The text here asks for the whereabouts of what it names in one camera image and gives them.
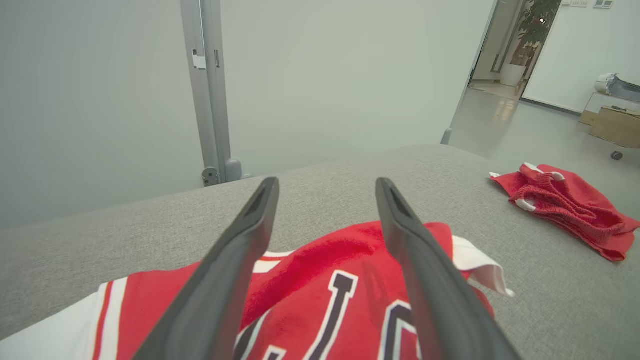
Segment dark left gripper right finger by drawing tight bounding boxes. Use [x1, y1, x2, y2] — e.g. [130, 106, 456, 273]
[375, 177, 523, 360]

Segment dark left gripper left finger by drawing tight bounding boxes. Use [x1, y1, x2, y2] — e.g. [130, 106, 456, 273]
[132, 176, 281, 360]

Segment red Bulls 23 jersey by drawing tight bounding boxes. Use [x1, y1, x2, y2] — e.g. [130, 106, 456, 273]
[0, 220, 516, 360]

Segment red shorts white trim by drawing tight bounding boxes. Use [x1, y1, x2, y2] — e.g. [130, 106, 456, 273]
[489, 162, 640, 262]

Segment white plant pot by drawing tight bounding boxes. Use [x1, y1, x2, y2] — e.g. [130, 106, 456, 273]
[500, 63, 528, 87]

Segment brown cardboard box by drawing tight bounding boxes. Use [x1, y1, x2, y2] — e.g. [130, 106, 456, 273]
[589, 106, 640, 149]

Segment white flat box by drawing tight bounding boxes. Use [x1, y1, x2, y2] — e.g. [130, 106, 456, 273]
[580, 92, 640, 126]

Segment white round appliance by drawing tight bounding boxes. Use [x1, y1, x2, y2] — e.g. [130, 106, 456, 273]
[595, 73, 618, 95]

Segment blue grey bag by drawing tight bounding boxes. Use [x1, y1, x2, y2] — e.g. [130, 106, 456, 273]
[606, 75, 640, 103]

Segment green potted plant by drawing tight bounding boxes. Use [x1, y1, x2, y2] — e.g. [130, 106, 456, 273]
[510, 0, 563, 68]

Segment grey metal partition post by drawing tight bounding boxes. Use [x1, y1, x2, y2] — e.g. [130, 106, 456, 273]
[180, 0, 233, 186]

